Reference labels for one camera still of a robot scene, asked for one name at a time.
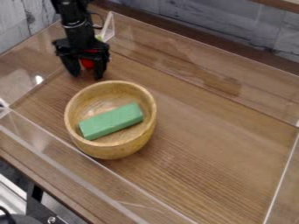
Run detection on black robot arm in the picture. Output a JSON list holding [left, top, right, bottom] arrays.
[[51, 0, 110, 80]]

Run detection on green rectangular block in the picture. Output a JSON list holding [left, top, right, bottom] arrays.
[[79, 102, 144, 141]]

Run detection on wooden bowl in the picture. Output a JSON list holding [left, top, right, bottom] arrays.
[[64, 80, 158, 159]]

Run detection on clear acrylic tray walls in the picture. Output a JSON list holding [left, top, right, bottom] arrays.
[[0, 16, 299, 224]]

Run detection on black cable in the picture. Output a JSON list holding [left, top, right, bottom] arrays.
[[0, 206, 16, 224]]

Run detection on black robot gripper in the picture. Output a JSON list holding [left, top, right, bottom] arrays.
[[52, 21, 110, 80]]

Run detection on black metal table frame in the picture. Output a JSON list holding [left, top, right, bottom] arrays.
[[26, 183, 68, 224]]

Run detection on red plush fruit green stem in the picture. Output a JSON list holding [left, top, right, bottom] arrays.
[[79, 35, 103, 69]]

